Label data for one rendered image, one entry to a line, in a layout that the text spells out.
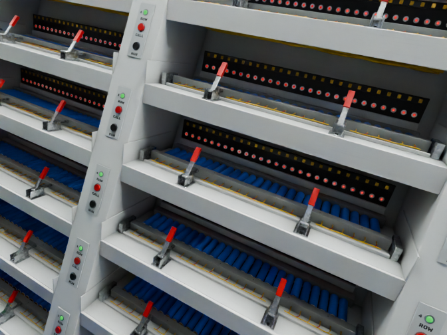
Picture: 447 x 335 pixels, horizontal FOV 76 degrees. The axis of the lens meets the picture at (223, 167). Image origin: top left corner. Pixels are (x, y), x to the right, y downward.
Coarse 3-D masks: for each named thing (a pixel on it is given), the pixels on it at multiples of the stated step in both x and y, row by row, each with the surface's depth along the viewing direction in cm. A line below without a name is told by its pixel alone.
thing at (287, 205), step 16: (160, 160) 71; (176, 160) 69; (208, 176) 66; (224, 176) 66; (240, 192) 64; (256, 192) 62; (288, 208) 60; (304, 208) 59; (320, 224) 58; (336, 224) 57; (352, 224) 56; (368, 240) 55; (384, 240) 54
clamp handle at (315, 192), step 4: (316, 188) 55; (312, 192) 55; (316, 192) 55; (312, 196) 55; (316, 196) 55; (312, 200) 55; (308, 204) 55; (312, 204) 54; (308, 208) 55; (312, 208) 54; (308, 212) 54; (304, 216) 54; (308, 216) 54; (304, 220) 54; (308, 220) 54
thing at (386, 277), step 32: (128, 160) 68; (160, 192) 64; (192, 192) 61; (224, 224) 59; (256, 224) 56; (288, 224) 56; (320, 256) 52; (352, 256) 50; (416, 256) 45; (384, 288) 48
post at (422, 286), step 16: (432, 128) 62; (416, 192) 57; (400, 208) 64; (416, 208) 54; (432, 208) 47; (416, 224) 51; (432, 224) 45; (416, 240) 49; (432, 240) 45; (432, 256) 45; (416, 272) 46; (432, 272) 45; (416, 288) 46; (432, 288) 45; (384, 304) 52; (400, 304) 47; (416, 304) 46; (432, 304) 45; (384, 320) 50; (400, 320) 47
